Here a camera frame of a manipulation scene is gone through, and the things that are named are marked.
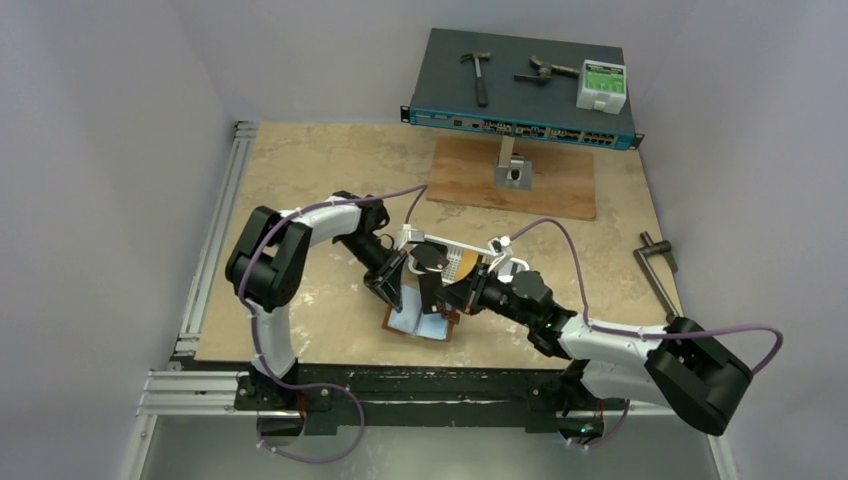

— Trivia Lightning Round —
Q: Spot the white green electrical module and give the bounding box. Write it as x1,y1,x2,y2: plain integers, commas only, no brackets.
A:
576,60,627,115

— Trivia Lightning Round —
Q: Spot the silver metal stand bracket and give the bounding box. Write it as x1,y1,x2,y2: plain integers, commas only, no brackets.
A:
494,136,533,191

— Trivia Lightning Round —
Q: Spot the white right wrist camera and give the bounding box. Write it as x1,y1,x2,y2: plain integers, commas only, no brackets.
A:
487,235,513,272

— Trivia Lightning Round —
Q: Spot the small hammer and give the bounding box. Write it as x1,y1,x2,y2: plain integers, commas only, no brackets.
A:
460,52,491,108

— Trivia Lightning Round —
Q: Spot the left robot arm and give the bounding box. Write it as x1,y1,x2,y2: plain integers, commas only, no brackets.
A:
225,191,407,409

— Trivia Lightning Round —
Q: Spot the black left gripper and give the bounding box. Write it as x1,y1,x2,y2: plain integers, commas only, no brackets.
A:
336,233,408,311

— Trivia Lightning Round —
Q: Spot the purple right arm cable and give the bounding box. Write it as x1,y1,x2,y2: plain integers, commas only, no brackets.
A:
506,218,784,379

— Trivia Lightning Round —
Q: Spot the metal T-handle tool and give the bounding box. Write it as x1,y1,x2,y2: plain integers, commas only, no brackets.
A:
633,231,680,322

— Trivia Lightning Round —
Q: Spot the gold striped credit card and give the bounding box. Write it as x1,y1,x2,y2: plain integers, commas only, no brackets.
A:
456,250,485,280

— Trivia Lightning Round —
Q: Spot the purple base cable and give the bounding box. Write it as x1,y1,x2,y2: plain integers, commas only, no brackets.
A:
256,384,369,465

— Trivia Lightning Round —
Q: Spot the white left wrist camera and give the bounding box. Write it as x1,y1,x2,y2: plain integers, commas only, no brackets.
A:
395,223,426,250

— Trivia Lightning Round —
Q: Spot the white plastic basket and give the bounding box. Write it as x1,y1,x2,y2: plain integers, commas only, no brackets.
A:
424,234,530,285

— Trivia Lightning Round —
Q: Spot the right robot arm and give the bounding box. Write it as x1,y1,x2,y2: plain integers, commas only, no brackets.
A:
436,267,753,436

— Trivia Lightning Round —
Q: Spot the plywood base board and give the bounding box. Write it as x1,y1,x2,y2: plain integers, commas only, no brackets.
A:
427,137,597,221

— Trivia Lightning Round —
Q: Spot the aluminium frame rail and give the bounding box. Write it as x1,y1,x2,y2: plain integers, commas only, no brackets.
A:
171,120,261,362

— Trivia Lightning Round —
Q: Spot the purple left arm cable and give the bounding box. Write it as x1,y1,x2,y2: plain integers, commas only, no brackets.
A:
237,184,431,392

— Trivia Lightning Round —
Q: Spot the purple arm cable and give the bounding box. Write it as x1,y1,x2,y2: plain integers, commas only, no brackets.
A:
506,218,784,379
237,184,431,392

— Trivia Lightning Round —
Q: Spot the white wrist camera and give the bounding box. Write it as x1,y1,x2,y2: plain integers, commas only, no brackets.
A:
395,223,426,250
487,235,513,272

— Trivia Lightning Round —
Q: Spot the brown leather card holder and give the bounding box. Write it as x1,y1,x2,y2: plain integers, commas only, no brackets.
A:
382,285,461,342

